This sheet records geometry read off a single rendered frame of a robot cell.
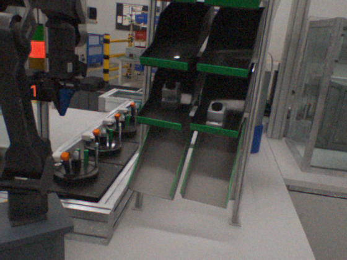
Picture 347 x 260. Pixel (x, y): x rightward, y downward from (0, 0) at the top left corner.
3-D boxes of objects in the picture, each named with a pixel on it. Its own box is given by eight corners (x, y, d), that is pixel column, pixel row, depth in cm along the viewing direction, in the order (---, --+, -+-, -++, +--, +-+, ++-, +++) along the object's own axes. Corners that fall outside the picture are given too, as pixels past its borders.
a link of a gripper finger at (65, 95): (71, 91, 75) (82, 86, 81) (56, 89, 75) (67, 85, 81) (71, 121, 77) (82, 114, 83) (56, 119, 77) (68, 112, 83)
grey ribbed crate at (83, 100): (131, 121, 295) (132, 96, 288) (63, 112, 300) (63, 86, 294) (142, 111, 335) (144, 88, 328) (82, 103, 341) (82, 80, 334)
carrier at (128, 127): (140, 147, 141) (142, 119, 137) (85, 140, 143) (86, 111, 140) (152, 131, 164) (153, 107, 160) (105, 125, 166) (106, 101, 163)
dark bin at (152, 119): (181, 131, 89) (180, 109, 84) (136, 123, 92) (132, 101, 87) (207, 77, 109) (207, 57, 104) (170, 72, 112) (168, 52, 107)
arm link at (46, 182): (40, 199, 63) (39, 168, 61) (-8, 194, 63) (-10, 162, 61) (54, 183, 69) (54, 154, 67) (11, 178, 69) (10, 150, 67)
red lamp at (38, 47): (39, 58, 107) (39, 42, 106) (25, 56, 108) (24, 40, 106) (48, 57, 112) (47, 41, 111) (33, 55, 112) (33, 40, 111)
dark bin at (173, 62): (187, 72, 84) (186, 44, 79) (140, 65, 88) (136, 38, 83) (214, 26, 104) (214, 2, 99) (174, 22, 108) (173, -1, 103)
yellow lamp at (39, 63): (40, 73, 109) (39, 58, 107) (25, 72, 109) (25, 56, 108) (48, 72, 113) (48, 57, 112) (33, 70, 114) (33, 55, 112)
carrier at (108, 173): (98, 203, 94) (100, 163, 91) (17, 192, 97) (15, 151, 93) (123, 170, 117) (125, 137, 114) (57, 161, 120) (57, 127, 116)
